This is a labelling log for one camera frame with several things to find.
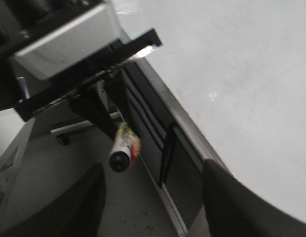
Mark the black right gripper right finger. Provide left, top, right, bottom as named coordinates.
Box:
left=203, top=159, right=306, bottom=237

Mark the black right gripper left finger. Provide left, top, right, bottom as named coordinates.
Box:
left=0, top=163, right=105, bottom=237

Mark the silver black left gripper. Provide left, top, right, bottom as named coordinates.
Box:
left=12, top=2, right=162, bottom=140

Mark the taped white whiteboard marker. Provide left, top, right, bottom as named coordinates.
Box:
left=109, top=122, right=141, bottom=172

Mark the white whiteboard with grey frame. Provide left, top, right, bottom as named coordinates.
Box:
left=114, top=0, right=306, bottom=223

